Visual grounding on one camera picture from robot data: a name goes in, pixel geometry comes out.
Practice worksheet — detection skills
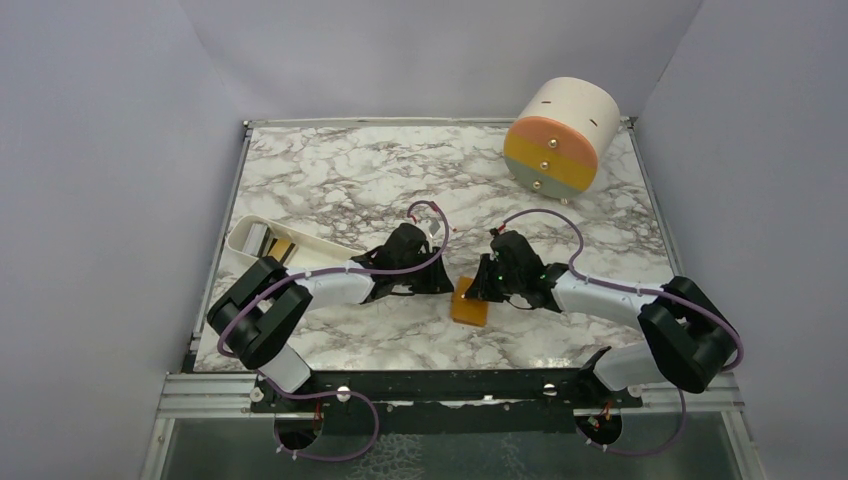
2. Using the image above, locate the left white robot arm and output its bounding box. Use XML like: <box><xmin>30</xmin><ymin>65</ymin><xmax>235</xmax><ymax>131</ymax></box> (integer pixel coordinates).
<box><xmin>206</xmin><ymin>223</ymin><xmax>454</xmax><ymax>411</ymax></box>

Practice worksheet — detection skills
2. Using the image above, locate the black metal base rail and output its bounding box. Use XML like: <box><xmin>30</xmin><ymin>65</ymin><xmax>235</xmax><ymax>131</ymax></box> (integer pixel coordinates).
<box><xmin>239</xmin><ymin>368</ymin><xmax>643</xmax><ymax>436</ymax></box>

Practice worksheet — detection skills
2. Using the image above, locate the cylindrical pastel drawer box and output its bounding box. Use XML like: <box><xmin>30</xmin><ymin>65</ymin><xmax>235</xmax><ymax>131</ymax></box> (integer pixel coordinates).
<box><xmin>503</xmin><ymin>77</ymin><xmax>620</xmax><ymax>200</ymax></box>

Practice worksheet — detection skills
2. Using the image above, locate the yellow leather card holder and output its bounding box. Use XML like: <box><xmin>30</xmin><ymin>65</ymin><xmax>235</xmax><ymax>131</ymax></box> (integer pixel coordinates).
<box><xmin>449</xmin><ymin>276</ymin><xmax>488</xmax><ymax>327</ymax></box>

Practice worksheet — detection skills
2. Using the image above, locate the white oval plastic tray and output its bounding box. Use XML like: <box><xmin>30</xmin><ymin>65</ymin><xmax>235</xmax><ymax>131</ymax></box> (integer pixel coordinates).
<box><xmin>225</xmin><ymin>215</ymin><xmax>360</xmax><ymax>268</ymax></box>

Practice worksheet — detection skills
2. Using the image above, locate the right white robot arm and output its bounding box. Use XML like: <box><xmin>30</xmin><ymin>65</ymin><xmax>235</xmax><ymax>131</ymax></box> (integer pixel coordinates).
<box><xmin>462</xmin><ymin>231</ymin><xmax>743</xmax><ymax>407</ymax></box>

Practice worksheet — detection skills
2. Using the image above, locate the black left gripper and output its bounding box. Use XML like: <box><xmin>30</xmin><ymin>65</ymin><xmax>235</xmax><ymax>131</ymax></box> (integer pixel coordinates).
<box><xmin>395</xmin><ymin>247</ymin><xmax>454</xmax><ymax>295</ymax></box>

